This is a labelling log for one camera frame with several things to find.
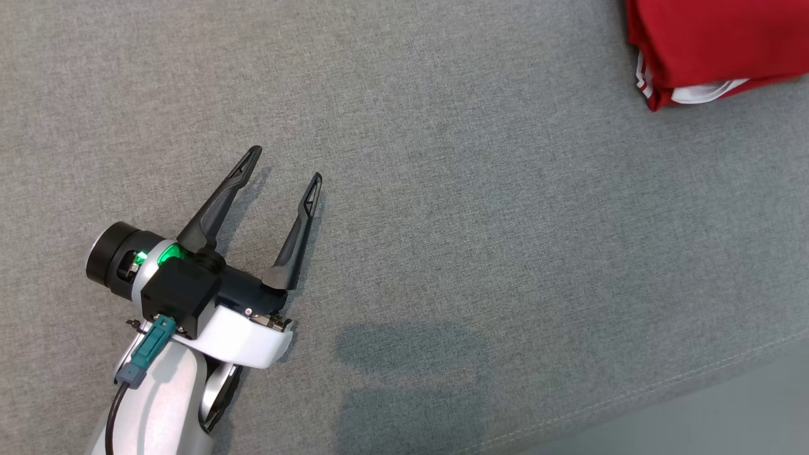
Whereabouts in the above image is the black cable teal connector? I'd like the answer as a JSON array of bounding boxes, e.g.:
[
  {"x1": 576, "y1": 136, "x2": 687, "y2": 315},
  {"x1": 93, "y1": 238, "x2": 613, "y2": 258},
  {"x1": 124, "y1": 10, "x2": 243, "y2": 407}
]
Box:
[{"x1": 104, "y1": 315, "x2": 178, "y2": 455}]

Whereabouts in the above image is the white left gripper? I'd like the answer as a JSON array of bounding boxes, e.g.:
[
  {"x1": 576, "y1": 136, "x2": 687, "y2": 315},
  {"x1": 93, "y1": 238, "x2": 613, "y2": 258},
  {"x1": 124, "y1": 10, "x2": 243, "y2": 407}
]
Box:
[{"x1": 85, "y1": 145, "x2": 323, "y2": 369}]

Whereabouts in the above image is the red and white jersey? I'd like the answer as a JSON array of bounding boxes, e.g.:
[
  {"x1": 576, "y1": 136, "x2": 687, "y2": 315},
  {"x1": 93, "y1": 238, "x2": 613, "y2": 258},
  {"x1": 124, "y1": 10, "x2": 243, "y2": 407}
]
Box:
[{"x1": 626, "y1": 0, "x2": 809, "y2": 112}]

